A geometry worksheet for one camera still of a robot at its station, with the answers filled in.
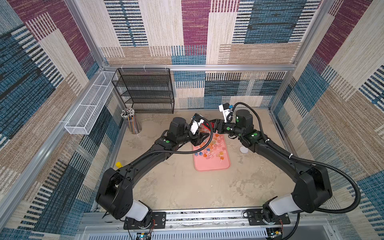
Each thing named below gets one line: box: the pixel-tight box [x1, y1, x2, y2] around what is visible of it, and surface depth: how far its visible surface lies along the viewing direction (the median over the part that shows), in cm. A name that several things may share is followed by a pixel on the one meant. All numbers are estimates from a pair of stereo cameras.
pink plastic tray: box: [193, 132, 231, 172], surface depth 96 cm
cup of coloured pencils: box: [120, 107, 142, 134], surface depth 98 cm
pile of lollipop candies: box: [194, 133, 226, 163], surface depth 99 cm
